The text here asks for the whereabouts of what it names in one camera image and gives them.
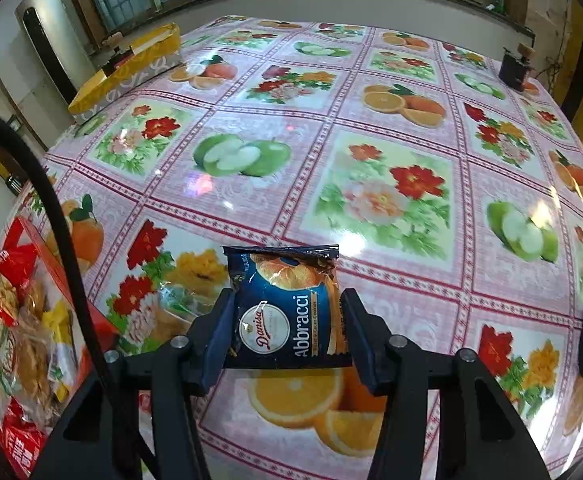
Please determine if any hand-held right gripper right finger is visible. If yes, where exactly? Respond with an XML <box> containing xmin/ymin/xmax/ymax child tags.
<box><xmin>339</xmin><ymin>287</ymin><xmax>552</xmax><ymax>480</ymax></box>

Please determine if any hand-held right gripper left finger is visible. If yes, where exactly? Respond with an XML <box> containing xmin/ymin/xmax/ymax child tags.
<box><xmin>32</xmin><ymin>287</ymin><xmax>237</xmax><ymax>480</ymax></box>

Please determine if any blue orange snack packet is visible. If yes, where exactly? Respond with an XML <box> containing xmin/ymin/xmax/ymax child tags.
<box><xmin>222</xmin><ymin>244</ymin><xmax>355</xmax><ymax>371</ymax></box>

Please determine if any red-rimmed white tray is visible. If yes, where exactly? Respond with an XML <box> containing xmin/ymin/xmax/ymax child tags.
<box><xmin>0</xmin><ymin>217</ymin><xmax>122</xmax><ymax>480</ymax></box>

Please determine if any red snack packet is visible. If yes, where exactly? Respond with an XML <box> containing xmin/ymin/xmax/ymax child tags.
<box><xmin>0</xmin><ymin>245</ymin><xmax>37</xmax><ymax>326</ymax></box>

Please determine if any clear wrapped snack packet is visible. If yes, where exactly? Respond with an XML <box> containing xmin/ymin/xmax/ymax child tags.
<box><xmin>156</xmin><ymin>280</ymin><xmax>232</xmax><ymax>341</ymax></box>

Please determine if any yellow snack packet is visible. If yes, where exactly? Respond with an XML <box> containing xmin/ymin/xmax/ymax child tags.
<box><xmin>42</xmin><ymin>300</ymin><xmax>80</xmax><ymax>401</ymax></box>

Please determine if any clear bag of cookies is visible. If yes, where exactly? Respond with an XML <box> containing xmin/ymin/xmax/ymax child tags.
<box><xmin>0</xmin><ymin>265</ymin><xmax>72</xmax><ymax>411</ymax></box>

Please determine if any red printed snack bag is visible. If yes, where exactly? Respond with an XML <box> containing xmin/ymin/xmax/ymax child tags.
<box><xmin>0</xmin><ymin>405</ymin><xmax>52</xmax><ymax>478</ymax></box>

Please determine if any floral fruit print tablecloth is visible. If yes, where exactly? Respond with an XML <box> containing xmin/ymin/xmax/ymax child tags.
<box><xmin>0</xmin><ymin>15</ymin><xmax>583</xmax><ymax>480</ymax></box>

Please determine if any yellow patterned box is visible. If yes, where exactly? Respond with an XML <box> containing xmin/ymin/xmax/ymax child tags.
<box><xmin>68</xmin><ymin>22</ymin><xmax>182</xmax><ymax>126</ymax></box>

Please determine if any small black device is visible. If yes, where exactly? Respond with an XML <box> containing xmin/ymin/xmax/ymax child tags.
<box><xmin>499</xmin><ymin>46</ymin><xmax>535</xmax><ymax>92</ymax></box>

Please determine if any white standing air conditioner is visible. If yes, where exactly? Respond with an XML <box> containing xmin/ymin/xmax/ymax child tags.
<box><xmin>16</xmin><ymin>0</ymin><xmax>97</xmax><ymax>106</ymax></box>

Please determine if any black cable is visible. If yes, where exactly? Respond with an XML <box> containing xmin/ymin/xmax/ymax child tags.
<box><xmin>0</xmin><ymin>107</ymin><xmax>207</xmax><ymax>480</ymax></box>

